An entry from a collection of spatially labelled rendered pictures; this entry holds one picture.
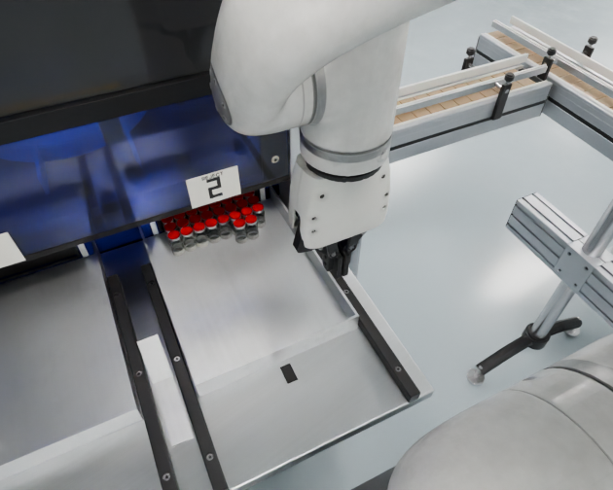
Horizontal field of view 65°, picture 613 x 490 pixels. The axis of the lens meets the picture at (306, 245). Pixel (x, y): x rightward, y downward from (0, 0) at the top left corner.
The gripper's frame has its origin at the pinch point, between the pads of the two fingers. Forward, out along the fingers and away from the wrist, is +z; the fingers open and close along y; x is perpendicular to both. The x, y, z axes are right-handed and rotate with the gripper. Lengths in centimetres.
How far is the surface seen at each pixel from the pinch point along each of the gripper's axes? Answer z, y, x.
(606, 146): 24, -82, -20
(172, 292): 22.1, 18.5, -21.6
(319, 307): 22.1, -2.3, -8.1
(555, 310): 81, -87, -11
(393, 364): 20.3, -6.9, 6.5
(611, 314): 64, -85, 2
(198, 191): 8.0, 9.5, -28.0
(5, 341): 22, 44, -24
